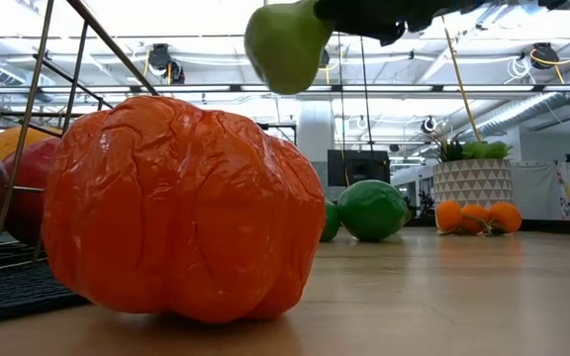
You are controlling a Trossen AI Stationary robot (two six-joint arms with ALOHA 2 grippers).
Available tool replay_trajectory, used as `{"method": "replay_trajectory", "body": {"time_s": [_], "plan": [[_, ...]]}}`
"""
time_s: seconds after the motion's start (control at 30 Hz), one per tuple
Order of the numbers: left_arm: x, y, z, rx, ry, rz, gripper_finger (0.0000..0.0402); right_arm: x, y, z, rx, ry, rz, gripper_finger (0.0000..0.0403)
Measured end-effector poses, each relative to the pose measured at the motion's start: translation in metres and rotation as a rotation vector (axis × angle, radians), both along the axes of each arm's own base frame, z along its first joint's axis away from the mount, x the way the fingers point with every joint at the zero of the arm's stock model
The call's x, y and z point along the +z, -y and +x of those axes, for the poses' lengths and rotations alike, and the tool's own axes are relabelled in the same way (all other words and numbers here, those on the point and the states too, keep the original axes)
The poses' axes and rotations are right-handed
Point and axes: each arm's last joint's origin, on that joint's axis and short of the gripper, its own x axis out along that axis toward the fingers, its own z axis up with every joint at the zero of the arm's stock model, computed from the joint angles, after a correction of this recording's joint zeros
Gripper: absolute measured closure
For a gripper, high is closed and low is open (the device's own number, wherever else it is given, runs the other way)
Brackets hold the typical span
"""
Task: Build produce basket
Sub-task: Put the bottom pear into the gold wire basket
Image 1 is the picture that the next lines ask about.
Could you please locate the black hanging cable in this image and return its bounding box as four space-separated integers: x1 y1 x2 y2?
335 33 351 195
357 35 376 153

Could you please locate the green pear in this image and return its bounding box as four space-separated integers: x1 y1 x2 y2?
243 0 334 96

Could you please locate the orange tangerine cluster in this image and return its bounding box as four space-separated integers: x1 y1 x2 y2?
434 200 523 237

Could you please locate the gold rimmed wire basket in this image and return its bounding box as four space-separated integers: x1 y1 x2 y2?
0 0 162 281

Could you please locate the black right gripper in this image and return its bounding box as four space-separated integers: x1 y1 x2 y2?
313 0 489 46

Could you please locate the small green lime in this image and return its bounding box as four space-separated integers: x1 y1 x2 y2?
320 199 343 243

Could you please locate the large green lime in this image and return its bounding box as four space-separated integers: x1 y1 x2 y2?
336 178 411 243

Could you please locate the red pomegranate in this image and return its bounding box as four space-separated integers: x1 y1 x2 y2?
1 136 61 246

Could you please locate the yellow hanging cable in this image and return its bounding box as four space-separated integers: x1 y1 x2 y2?
441 27 484 144

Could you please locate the succulent in white patterned pot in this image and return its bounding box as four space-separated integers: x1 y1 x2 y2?
426 123 514 231

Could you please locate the white sheet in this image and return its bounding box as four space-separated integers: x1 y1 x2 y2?
512 160 570 222

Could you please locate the yellow mango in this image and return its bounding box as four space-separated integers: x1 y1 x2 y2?
0 126 63 162

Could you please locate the small orange pumpkin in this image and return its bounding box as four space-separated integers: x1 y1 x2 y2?
41 95 327 325

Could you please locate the round dark blue placemat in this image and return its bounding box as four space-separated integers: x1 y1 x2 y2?
0 231 88 327

